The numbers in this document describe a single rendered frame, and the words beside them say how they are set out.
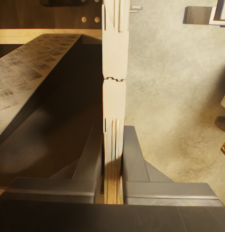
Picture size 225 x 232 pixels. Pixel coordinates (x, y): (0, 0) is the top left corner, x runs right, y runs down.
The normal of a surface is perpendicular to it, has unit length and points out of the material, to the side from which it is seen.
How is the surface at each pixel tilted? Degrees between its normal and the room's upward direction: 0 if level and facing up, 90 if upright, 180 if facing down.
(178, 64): 0
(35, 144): 90
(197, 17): 0
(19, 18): 0
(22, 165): 90
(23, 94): 80
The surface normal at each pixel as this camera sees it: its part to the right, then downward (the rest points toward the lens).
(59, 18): -0.03, 0.45
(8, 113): 0.01, -0.79
